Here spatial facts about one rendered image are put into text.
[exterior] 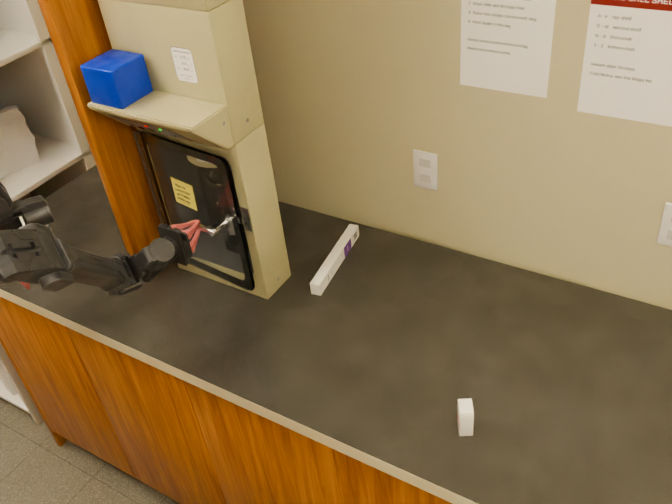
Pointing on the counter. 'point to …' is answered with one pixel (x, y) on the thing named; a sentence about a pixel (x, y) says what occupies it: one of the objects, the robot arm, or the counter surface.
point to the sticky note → (184, 193)
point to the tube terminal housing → (224, 14)
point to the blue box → (117, 78)
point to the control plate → (150, 127)
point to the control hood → (178, 117)
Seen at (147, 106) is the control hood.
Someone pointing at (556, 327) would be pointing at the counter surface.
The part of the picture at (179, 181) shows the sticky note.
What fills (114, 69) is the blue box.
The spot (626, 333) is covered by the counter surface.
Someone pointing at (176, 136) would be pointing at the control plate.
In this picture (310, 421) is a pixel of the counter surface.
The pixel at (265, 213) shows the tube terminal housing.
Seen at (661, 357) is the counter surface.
